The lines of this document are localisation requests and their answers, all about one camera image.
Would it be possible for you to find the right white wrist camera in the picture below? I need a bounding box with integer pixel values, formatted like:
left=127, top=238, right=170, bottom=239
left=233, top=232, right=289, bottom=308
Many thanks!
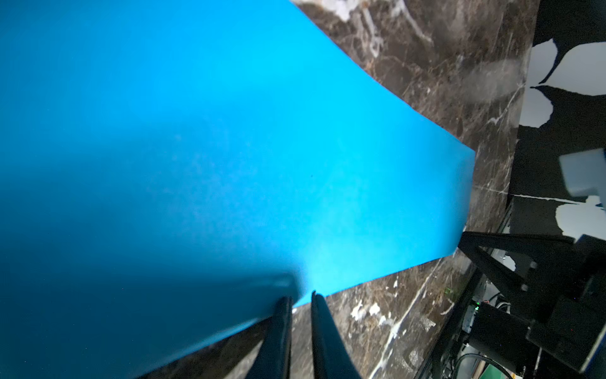
left=559, top=148, right=606, bottom=206

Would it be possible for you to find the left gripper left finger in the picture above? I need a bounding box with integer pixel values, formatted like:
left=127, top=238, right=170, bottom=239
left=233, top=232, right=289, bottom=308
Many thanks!
left=246, top=297, right=293, bottom=379

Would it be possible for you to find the cyan paper sheet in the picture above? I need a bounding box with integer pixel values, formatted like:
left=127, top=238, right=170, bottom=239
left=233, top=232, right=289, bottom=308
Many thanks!
left=1, top=1, right=475, bottom=378

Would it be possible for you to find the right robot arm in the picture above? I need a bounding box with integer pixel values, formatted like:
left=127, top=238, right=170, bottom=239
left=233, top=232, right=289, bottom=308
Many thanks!
left=420, top=232, right=605, bottom=378

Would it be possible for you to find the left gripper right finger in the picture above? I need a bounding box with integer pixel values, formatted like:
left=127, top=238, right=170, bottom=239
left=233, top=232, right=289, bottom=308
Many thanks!
left=311, top=292, right=361, bottom=379

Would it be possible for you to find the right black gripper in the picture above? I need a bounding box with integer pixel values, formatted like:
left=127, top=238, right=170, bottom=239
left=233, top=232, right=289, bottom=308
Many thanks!
left=459, top=232, right=605, bottom=374

